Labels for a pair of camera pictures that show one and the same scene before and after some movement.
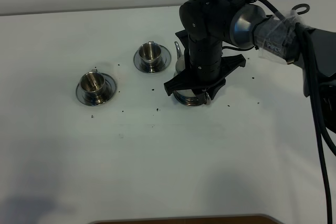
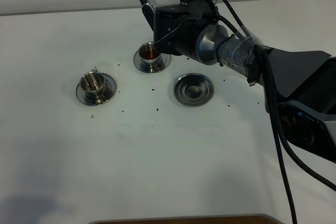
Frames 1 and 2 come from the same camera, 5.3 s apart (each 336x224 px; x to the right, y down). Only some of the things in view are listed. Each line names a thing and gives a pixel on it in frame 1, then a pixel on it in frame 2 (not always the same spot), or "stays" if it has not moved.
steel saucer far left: x=110 y=88 stays
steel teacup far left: x=93 y=85 stays
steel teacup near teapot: x=149 y=53 stays
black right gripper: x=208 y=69 -> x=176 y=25
